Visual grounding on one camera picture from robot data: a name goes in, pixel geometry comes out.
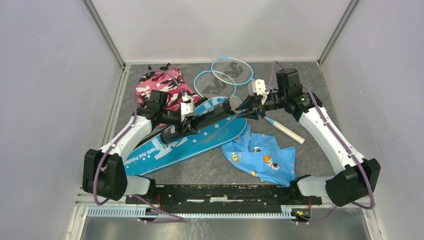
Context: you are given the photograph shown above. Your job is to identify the clear plastic tube lid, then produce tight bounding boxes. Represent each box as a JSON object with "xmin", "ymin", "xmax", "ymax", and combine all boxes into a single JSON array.
[{"xmin": 228, "ymin": 95, "xmax": 242, "ymax": 114}]

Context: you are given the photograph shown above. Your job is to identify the black shuttlecock tube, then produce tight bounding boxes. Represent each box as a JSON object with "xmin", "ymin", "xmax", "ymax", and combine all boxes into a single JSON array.
[{"xmin": 160, "ymin": 95, "xmax": 242, "ymax": 145}]

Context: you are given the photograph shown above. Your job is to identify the blue sport racket bag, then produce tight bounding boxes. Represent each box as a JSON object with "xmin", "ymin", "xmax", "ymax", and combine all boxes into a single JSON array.
[{"xmin": 124, "ymin": 96, "xmax": 247, "ymax": 176}]

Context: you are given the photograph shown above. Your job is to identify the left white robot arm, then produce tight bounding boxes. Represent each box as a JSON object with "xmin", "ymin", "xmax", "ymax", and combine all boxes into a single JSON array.
[{"xmin": 82, "ymin": 90, "xmax": 195, "ymax": 206}]

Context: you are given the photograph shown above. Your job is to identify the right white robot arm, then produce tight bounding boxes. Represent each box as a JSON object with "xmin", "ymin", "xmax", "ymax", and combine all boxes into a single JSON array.
[{"xmin": 238, "ymin": 68, "xmax": 381, "ymax": 210}]

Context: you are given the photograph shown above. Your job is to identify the rear blue badminton racket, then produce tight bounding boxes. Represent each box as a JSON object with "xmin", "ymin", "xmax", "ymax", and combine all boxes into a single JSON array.
[{"xmin": 210, "ymin": 57, "xmax": 254, "ymax": 86}]

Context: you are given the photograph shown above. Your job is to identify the blue badminton racket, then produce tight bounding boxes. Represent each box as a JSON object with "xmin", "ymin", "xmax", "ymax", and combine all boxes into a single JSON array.
[
  {"xmin": 193, "ymin": 70, "xmax": 305, "ymax": 145},
  {"xmin": 210, "ymin": 57, "xmax": 254, "ymax": 86}
]

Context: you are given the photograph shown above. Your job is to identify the front blue badminton racket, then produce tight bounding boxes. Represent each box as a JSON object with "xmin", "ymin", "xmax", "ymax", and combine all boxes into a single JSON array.
[{"xmin": 193, "ymin": 70, "xmax": 305, "ymax": 145}]

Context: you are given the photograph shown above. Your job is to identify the blue astronaut print cloth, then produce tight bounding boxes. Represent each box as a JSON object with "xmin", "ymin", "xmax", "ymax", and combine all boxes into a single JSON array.
[{"xmin": 221, "ymin": 124, "xmax": 296, "ymax": 187}]

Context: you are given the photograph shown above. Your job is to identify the pink camouflage shorts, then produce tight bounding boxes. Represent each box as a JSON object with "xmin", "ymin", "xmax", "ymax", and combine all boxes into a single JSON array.
[{"xmin": 132, "ymin": 65, "xmax": 202, "ymax": 111}]

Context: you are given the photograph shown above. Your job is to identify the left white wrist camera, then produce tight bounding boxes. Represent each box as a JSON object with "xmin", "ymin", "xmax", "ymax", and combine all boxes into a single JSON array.
[{"xmin": 180, "ymin": 94, "xmax": 195, "ymax": 120}]

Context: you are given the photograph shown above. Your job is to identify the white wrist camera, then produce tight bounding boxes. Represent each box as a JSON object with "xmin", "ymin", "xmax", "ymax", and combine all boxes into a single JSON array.
[
  {"xmin": 247, "ymin": 79, "xmax": 269, "ymax": 96},
  {"xmin": 180, "ymin": 94, "xmax": 195, "ymax": 120}
]

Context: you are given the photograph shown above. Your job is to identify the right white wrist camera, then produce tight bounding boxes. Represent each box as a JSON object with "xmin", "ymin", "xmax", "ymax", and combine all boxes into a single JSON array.
[{"xmin": 247, "ymin": 79, "xmax": 269, "ymax": 96}]

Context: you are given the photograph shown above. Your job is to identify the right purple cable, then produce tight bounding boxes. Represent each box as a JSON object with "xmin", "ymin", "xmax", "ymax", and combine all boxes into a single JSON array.
[{"xmin": 266, "ymin": 60, "xmax": 376, "ymax": 224}]

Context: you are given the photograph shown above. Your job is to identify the purple cable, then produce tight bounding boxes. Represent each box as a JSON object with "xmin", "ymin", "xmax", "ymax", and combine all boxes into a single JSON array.
[
  {"xmin": 266, "ymin": 60, "xmax": 376, "ymax": 224},
  {"xmin": 92, "ymin": 69, "xmax": 191, "ymax": 206}
]

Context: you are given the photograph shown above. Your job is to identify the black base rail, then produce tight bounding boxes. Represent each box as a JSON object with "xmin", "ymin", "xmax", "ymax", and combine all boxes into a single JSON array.
[{"xmin": 125, "ymin": 184, "xmax": 323, "ymax": 222}]

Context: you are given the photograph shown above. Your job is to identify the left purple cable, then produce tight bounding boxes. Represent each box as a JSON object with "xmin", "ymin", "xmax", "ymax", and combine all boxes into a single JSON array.
[{"xmin": 92, "ymin": 69, "xmax": 191, "ymax": 206}]

